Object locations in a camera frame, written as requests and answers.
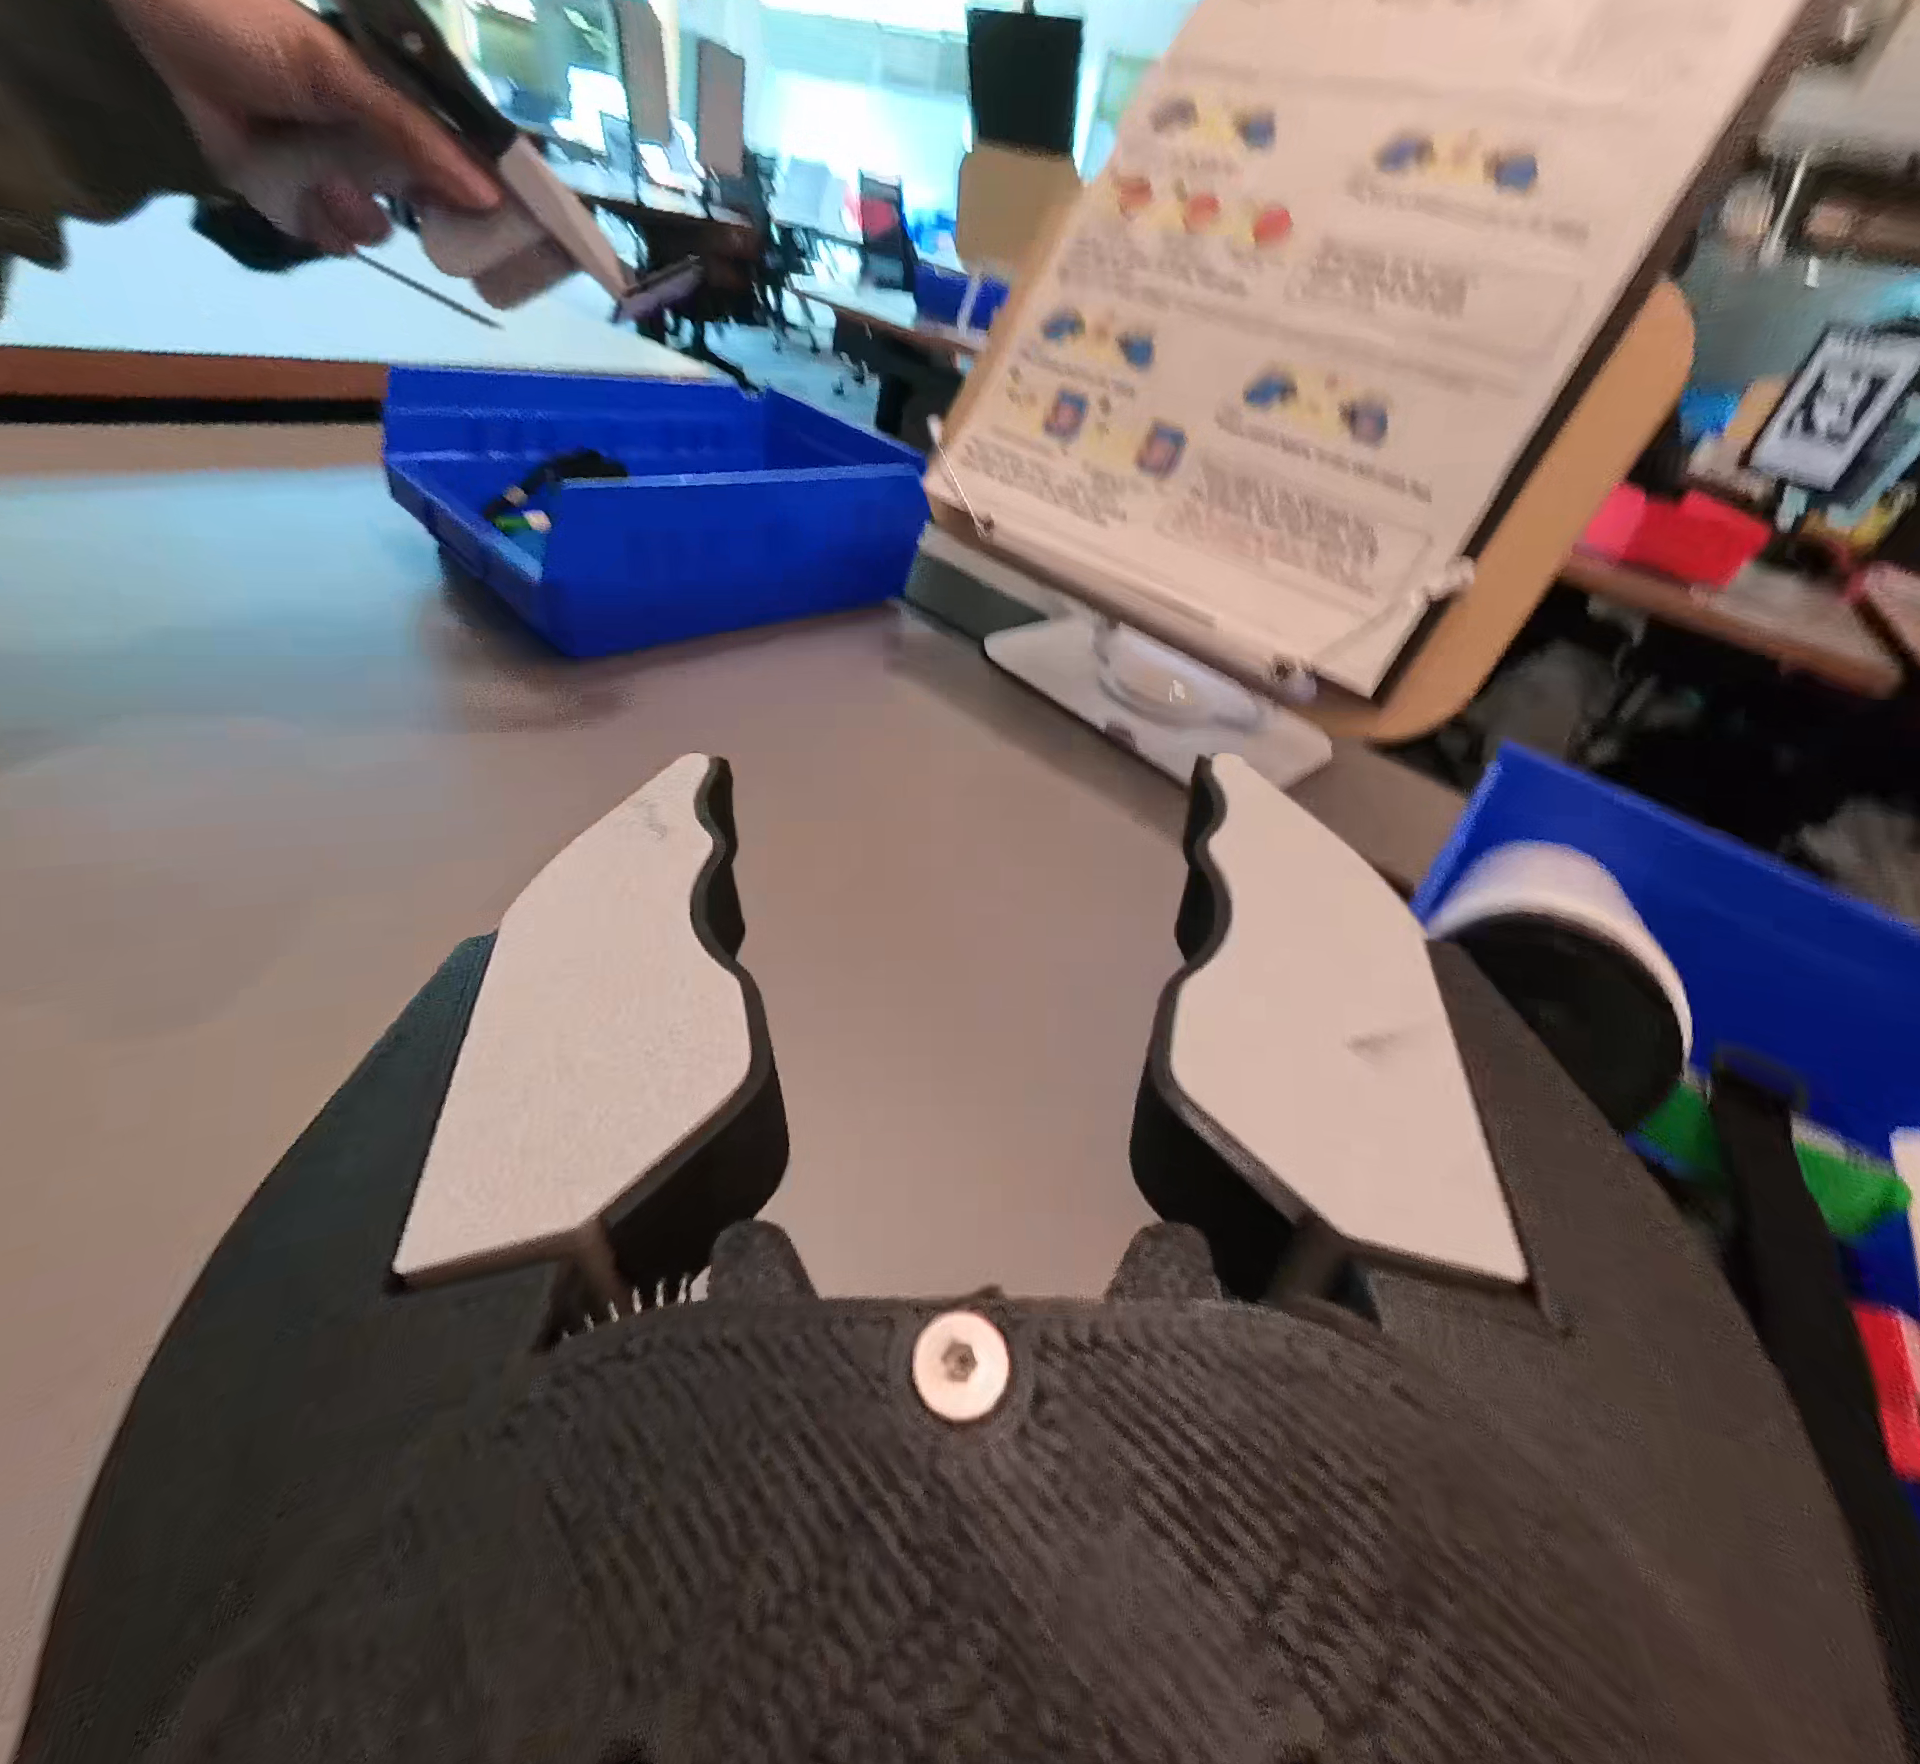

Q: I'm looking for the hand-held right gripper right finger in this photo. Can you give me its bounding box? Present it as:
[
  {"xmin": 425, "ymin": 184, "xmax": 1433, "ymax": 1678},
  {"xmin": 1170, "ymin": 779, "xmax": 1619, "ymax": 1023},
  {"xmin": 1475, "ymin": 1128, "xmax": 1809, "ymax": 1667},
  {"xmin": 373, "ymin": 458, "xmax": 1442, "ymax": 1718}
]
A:
[{"xmin": 1134, "ymin": 752, "xmax": 1532, "ymax": 1293}]

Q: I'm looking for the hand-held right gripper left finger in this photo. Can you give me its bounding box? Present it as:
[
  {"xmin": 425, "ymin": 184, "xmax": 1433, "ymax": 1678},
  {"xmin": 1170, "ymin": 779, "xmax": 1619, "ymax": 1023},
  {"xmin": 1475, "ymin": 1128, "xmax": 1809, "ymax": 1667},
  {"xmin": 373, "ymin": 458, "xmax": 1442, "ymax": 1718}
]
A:
[{"xmin": 392, "ymin": 752, "xmax": 789, "ymax": 1288}]

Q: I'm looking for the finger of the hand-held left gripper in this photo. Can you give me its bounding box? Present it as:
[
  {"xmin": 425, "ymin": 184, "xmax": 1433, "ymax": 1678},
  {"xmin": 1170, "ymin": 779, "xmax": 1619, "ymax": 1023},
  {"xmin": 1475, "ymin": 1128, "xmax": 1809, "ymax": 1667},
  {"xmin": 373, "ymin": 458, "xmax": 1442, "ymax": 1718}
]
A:
[{"xmin": 422, "ymin": 138, "xmax": 632, "ymax": 309}]

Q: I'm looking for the blue plastic bin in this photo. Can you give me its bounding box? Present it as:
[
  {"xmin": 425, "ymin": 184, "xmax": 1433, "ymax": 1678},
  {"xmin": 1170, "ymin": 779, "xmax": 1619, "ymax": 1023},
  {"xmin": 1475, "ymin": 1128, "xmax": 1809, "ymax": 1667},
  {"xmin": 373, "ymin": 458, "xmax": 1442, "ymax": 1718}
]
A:
[
  {"xmin": 383, "ymin": 366, "xmax": 932, "ymax": 660},
  {"xmin": 1411, "ymin": 743, "xmax": 1920, "ymax": 1495}
]

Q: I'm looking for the black webbing strap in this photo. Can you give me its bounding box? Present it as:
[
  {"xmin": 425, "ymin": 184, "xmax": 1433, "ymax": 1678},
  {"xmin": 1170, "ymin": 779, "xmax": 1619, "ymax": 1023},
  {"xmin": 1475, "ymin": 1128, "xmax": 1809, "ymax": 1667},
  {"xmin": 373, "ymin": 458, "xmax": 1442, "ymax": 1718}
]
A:
[{"xmin": 1711, "ymin": 1042, "xmax": 1920, "ymax": 1570}]

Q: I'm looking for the white bottle black cap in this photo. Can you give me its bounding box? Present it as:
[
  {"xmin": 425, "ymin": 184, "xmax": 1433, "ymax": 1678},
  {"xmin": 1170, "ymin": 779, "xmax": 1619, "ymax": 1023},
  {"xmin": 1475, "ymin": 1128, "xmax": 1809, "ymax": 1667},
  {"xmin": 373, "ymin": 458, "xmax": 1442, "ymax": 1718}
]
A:
[{"xmin": 1427, "ymin": 843, "xmax": 1696, "ymax": 1136}]

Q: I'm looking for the black office chair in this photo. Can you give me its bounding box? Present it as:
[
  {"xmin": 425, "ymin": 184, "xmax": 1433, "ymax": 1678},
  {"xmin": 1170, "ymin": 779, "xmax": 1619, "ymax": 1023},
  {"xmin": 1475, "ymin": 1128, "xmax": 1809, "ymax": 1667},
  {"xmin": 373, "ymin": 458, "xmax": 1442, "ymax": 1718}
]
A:
[{"xmin": 856, "ymin": 176, "xmax": 919, "ymax": 290}]

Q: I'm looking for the small blue bin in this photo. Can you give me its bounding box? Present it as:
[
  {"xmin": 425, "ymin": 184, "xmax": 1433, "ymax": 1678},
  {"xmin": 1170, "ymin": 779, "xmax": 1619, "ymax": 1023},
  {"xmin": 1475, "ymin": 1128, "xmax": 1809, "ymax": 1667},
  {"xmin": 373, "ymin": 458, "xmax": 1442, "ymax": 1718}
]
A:
[{"xmin": 911, "ymin": 263, "xmax": 1011, "ymax": 334}]

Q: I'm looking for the black monitor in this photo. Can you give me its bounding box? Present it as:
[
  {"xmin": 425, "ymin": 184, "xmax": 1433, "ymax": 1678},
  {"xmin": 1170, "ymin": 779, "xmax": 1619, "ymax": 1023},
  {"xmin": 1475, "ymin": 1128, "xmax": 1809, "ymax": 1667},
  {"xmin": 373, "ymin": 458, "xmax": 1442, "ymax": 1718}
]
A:
[{"xmin": 968, "ymin": 8, "xmax": 1085, "ymax": 159}]

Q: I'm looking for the small green white container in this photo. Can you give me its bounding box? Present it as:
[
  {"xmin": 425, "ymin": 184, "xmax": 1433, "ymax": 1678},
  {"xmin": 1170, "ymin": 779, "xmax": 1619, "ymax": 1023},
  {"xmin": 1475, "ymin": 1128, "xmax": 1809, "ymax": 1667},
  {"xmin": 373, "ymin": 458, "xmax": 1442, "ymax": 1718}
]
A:
[{"xmin": 1642, "ymin": 1086, "xmax": 1912, "ymax": 1234}]

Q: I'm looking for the wooden desk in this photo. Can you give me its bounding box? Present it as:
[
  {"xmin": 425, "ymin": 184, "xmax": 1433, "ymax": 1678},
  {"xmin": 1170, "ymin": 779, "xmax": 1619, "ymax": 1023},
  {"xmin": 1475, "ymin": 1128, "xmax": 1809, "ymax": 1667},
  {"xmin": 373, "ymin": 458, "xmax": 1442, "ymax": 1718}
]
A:
[{"xmin": 1559, "ymin": 547, "xmax": 1912, "ymax": 700}]

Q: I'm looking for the red plastic bin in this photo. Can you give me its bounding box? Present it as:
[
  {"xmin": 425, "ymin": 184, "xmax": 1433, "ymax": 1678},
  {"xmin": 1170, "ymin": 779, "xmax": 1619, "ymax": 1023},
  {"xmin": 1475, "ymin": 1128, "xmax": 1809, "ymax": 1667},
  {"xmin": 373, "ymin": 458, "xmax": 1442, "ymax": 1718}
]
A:
[{"xmin": 1581, "ymin": 481, "xmax": 1777, "ymax": 587}]

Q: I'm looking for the red plastic piece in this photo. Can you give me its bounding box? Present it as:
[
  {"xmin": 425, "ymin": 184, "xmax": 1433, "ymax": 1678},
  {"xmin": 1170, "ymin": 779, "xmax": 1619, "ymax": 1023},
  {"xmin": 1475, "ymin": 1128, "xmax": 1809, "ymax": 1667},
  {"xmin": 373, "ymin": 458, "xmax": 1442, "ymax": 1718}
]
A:
[{"xmin": 1852, "ymin": 1303, "xmax": 1920, "ymax": 1438}]

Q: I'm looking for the instruction board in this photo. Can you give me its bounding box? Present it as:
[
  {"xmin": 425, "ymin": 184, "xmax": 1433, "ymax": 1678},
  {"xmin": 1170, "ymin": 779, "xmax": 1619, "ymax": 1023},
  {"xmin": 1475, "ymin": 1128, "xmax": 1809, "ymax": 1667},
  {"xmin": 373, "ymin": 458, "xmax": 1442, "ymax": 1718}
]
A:
[{"xmin": 923, "ymin": 0, "xmax": 1920, "ymax": 747}]

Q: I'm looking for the black white marker tag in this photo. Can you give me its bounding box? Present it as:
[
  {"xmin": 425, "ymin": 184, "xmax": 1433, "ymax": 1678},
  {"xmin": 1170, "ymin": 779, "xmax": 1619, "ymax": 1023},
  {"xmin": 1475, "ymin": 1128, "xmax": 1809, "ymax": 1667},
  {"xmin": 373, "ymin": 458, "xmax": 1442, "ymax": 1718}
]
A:
[{"xmin": 1748, "ymin": 324, "xmax": 1920, "ymax": 494}]

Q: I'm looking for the black cord bundle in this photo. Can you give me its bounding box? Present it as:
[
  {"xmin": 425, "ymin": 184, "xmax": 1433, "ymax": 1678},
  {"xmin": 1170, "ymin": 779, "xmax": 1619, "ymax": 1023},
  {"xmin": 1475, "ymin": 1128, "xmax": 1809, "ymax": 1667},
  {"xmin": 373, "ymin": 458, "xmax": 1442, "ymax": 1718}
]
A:
[{"xmin": 482, "ymin": 446, "xmax": 632, "ymax": 537}]

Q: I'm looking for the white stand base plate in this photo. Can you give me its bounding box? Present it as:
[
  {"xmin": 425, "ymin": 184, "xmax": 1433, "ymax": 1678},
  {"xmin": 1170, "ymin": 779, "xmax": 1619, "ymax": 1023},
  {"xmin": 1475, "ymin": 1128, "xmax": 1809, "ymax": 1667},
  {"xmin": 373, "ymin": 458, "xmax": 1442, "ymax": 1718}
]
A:
[{"xmin": 982, "ymin": 610, "xmax": 1336, "ymax": 792}]

